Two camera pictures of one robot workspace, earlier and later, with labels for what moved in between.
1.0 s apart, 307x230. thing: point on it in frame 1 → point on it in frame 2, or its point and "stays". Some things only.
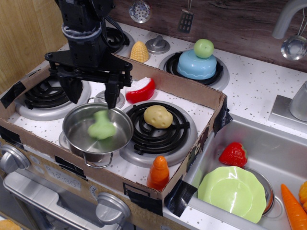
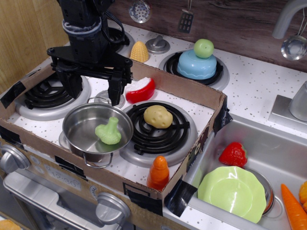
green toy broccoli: x=102 y=128 → x=109 y=133
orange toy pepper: x=302 y=194 stays
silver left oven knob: x=11 y=158 stays
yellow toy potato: x=157 y=116 stays
